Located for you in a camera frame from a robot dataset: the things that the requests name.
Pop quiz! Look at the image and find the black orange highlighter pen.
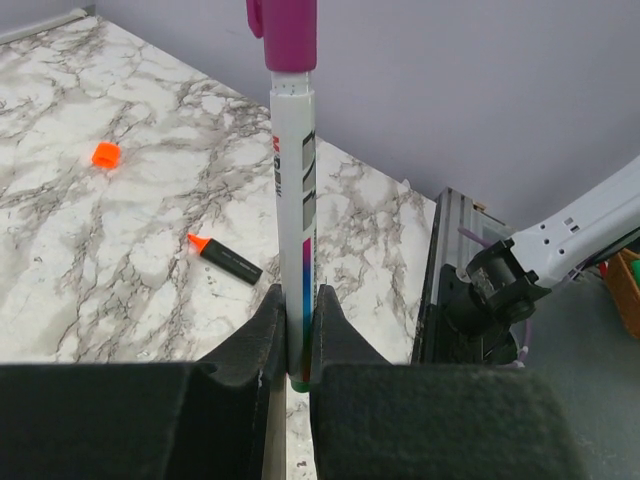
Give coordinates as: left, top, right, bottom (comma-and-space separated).
187, 233, 263, 285

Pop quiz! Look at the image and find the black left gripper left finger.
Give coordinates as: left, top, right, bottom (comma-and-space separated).
1, 285, 286, 479

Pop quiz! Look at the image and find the orange highlighter cap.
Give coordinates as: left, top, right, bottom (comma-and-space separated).
91, 142, 121, 169

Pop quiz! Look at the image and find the orange basket on floor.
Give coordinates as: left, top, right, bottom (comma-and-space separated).
604, 249, 640, 339

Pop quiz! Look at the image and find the purple pen cap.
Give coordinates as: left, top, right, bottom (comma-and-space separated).
246, 0, 317, 73

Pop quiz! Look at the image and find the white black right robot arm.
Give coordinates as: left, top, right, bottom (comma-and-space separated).
445, 159, 639, 338

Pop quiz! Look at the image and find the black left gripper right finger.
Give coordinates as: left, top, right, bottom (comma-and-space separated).
310, 285, 587, 479

